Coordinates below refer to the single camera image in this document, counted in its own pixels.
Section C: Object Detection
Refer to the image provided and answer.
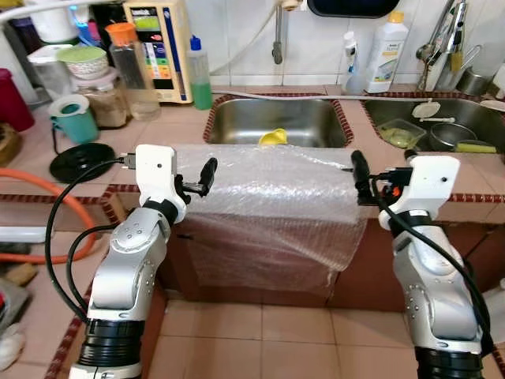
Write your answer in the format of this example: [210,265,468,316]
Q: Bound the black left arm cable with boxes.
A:
[45,156,139,323]

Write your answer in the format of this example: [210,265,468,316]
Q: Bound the green dish soap bottle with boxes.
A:
[186,36,214,111]

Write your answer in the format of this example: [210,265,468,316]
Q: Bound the grey straight water hose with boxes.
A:
[213,87,372,102]

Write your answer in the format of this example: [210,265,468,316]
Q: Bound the steel pot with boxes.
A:
[430,122,478,152]

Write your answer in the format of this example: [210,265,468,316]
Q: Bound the patterned bowl green lid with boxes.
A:
[57,45,110,80]

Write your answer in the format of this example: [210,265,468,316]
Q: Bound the beige water ionizer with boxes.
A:
[122,0,194,105]

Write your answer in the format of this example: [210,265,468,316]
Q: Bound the brown base cabinet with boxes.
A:
[110,193,505,310]

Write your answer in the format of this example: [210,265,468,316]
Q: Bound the black wall-hung tray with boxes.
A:
[306,0,401,19]

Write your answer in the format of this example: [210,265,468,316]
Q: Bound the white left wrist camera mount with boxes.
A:
[136,144,188,224]

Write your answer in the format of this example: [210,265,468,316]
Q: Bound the stainless steel sink basin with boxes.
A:
[211,96,348,148]
[365,96,505,155]

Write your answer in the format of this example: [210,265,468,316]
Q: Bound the white curved water hose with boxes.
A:
[211,8,279,76]

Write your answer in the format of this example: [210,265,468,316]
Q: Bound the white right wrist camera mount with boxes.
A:
[379,156,461,231]

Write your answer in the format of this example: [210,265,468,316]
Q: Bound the teal cup white rim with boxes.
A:
[49,95,99,145]

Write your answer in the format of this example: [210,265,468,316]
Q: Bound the small white spray bottle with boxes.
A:
[342,32,362,94]

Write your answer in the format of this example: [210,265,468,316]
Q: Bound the clear plastic food container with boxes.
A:
[377,118,427,149]

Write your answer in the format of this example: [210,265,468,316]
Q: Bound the yellow green sponge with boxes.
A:
[454,141,498,155]

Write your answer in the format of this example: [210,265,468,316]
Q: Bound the bubble wrap sheet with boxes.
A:
[170,142,376,295]

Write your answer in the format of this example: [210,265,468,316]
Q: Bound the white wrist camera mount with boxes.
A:
[379,156,461,231]
[136,144,188,224]

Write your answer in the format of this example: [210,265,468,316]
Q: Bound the dark red plastic canister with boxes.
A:
[0,69,36,133]

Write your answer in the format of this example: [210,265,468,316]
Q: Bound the plastic container pink lid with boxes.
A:
[75,69,129,129]

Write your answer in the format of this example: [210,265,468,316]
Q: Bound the chrome sink faucet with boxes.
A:
[417,0,470,92]

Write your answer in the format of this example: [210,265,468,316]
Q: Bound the white bottle yellow cap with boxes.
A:
[365,11,410,94]

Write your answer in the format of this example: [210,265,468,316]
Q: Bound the white kitchen appliance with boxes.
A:
[24,0,80,44]

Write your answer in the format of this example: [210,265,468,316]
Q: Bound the steel tap spout pipe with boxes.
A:
[271,4,286,66]

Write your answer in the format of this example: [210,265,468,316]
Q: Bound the black round kettle base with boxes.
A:
[49,142,117,184]

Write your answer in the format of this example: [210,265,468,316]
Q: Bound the clear jar orange lid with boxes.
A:
[105,22,161,122]

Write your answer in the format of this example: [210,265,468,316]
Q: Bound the white power strip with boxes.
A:
[0,227,48,243]

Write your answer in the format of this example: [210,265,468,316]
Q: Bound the orange hose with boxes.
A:
[0,168,99,265]

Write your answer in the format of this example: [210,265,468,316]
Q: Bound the steel utensil holder cup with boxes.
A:
[456,67,494,97]

